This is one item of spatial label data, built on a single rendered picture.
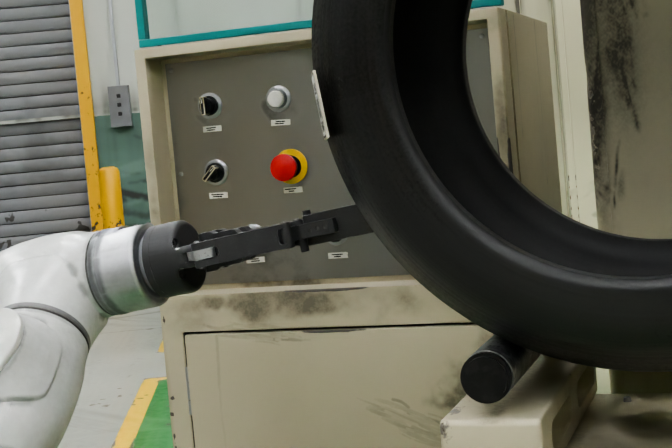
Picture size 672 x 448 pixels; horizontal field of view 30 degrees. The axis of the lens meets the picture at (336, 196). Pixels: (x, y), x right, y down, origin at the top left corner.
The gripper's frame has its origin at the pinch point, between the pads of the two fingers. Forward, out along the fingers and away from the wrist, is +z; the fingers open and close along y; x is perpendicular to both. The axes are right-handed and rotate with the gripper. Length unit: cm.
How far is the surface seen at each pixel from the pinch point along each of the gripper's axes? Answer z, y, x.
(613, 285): 26.1, -12.5, 9.2
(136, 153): -426, 776, -66
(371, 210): 6.4, -9.6, -0.8
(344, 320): -21, 52, 15
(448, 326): -6, 52, 18
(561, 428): 15.9, 4.3, 24.0
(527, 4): -35, 363, -56
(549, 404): 17.4, -5.5, 19.4
